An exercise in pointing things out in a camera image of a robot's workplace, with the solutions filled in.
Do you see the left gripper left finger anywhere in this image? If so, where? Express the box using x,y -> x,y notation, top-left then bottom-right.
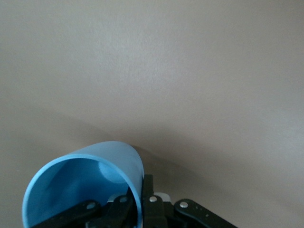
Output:
30,186 -> 140,228

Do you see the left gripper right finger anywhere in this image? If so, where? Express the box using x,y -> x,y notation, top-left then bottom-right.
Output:
142,174 -> 238,228

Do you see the blue plastic cup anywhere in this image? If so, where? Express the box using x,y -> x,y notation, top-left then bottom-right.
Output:
21,141 -> 145,228

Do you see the brown table cover sheet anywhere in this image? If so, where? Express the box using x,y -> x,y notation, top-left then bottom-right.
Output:
0,0 -> 304,228

